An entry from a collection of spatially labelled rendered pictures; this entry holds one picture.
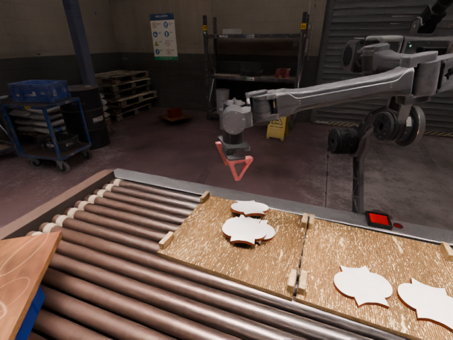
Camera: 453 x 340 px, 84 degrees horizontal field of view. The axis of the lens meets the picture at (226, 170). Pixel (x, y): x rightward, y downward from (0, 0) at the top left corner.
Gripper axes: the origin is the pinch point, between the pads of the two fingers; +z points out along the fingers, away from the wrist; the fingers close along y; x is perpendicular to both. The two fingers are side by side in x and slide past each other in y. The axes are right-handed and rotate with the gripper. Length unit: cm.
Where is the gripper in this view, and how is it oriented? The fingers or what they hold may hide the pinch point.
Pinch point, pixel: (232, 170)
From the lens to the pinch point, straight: 74.0
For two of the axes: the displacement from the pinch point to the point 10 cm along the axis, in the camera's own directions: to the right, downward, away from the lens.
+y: 2.9, 4.5, -8.5
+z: -0.2, 8.9, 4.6
